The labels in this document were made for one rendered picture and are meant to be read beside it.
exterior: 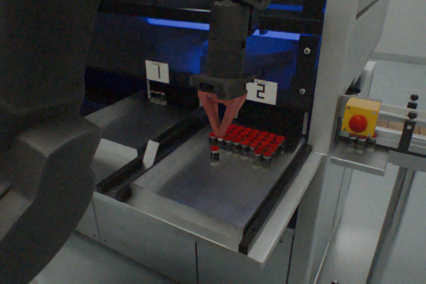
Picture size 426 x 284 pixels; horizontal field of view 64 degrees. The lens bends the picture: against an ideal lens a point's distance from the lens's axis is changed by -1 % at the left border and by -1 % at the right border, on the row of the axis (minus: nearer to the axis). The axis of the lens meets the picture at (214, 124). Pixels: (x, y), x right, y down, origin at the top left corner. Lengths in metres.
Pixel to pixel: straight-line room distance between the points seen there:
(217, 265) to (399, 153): 0.76
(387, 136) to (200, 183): 0.51
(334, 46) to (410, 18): 4.64
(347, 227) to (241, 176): 1.35
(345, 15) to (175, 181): 0.52
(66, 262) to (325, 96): 1.49
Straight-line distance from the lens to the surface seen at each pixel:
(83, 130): 0.16
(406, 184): 1.11
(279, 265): 1.23
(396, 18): 5.46
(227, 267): 1.36
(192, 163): 0.85
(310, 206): 1.03
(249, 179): 0.80
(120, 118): 1.11
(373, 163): 0.94
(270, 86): 0.90
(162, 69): 1.06
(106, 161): 0.90
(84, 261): 1.91
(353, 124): 0.84
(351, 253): 1.96
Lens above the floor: 1.34
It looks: 26 degrees down
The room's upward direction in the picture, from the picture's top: straight up
